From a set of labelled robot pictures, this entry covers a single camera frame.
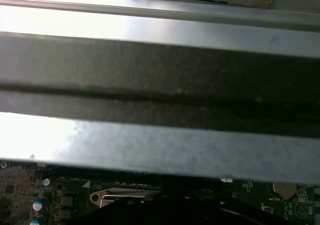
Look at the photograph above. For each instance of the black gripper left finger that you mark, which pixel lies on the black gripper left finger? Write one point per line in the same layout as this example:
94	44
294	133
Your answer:
150	212

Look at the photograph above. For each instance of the silver coin cell battery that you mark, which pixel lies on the silver coin cell battery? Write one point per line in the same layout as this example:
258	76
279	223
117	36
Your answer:
285	190

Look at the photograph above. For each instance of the thin metal locking lever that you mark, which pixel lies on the thin metal locking lever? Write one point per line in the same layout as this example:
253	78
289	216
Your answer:
120	197

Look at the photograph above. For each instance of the metal socket cover frame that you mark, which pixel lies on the metal socket cover frame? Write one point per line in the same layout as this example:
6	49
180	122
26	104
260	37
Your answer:
130	190

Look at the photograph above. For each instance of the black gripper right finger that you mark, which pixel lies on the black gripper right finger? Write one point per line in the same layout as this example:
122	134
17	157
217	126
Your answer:
225	215

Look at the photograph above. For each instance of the small cylindrical capacitor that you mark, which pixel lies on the small cylindrical capacitor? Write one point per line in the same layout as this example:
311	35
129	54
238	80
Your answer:
36	222
45	182
38	205

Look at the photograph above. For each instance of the black open PC case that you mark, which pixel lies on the black open PC case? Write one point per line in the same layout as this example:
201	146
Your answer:
150	72

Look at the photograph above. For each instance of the green motherboard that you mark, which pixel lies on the green motherboard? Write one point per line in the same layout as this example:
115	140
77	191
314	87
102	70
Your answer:
250	192

